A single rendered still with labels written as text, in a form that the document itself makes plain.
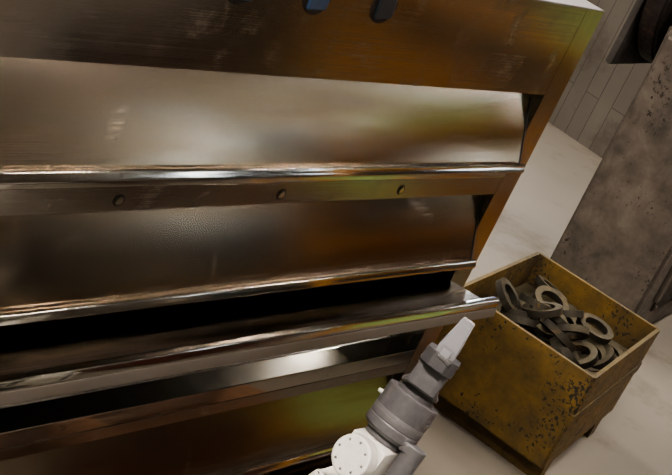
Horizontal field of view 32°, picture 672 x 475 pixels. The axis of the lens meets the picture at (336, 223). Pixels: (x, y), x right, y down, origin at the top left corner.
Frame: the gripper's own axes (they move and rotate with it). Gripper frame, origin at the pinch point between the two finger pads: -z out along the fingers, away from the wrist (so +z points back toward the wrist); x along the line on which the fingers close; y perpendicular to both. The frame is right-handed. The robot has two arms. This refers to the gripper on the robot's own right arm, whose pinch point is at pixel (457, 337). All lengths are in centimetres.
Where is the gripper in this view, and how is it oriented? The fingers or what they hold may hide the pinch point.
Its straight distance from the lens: 177.0
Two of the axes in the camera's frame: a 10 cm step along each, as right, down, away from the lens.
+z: -5.8, 8.1, 0.4
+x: -1.4, -0.6, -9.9
